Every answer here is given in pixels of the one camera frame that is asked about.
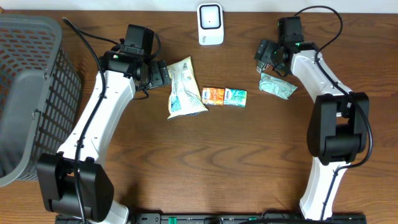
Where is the teal crinkled snack packet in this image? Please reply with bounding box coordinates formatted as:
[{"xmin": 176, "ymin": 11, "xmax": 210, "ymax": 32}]
[{"xmin": 259, "ymin": 73, "xmax": 297, "ymax": 100}]

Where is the large white wet-wipes pack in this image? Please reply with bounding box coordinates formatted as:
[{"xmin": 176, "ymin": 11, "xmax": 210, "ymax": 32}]
[{"xmin": 167, "ymin": 57, "xmax": 208, "ymax": 119}]

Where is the green Kleenex tissue pack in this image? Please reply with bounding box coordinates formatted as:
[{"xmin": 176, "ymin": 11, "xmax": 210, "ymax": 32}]
[{"xmin": 224, "ymin": 88, "xmax": 247, "ymax": 108}]

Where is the orange Kleenex tissue pack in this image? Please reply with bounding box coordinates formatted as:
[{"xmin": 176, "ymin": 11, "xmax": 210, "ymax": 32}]
[{"xmin": 201, "ymin": 87, "xmax": 224, "ymax": 105}]

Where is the small dark green box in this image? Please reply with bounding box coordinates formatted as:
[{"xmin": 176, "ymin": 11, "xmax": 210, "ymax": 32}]
[{"xmin": 256, "ymin": 60, "xmax": 270, "ymax": 74}]

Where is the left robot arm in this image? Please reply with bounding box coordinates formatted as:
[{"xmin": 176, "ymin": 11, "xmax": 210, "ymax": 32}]
[{"xmin": 37, "ymin": 24, "xmax": 171, "ymax": 223}]

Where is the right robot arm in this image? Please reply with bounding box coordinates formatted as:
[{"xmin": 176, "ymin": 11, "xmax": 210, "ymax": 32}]
[{"xmin": 254, "ymin": 15, "xmax": 373, "ymax": 221}]

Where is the white barcode scanner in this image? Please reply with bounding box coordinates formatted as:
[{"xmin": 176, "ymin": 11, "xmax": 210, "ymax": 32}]
[{"xmin": 197, "ymin": 2, "xmax": 224, "ymax": 45}]

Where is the grey plastic mesh basket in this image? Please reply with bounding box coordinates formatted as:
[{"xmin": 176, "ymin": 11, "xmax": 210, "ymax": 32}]
[{"xmin": 1, "ymin": 14, "xmax": 82, "ymax": 186}]

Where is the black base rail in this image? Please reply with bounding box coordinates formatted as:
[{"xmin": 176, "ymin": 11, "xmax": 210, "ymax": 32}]
[{"xmin": 54, "ymin": 212, "xmax": 367, "ymax": 224}]

